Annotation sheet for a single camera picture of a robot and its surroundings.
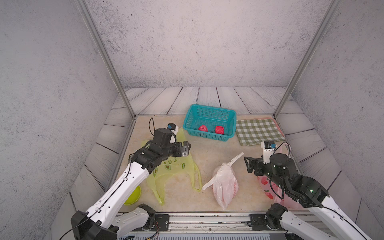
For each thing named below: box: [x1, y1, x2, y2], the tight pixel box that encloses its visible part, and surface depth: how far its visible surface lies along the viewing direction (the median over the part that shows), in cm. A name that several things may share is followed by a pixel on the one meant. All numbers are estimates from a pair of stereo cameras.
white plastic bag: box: [202, 152, 244, 210], surface depth 74 cm
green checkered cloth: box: [235, 118, 286, 146], surface depth 113 cm
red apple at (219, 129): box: [215, 125, 225, 135], surface depth 106 cm
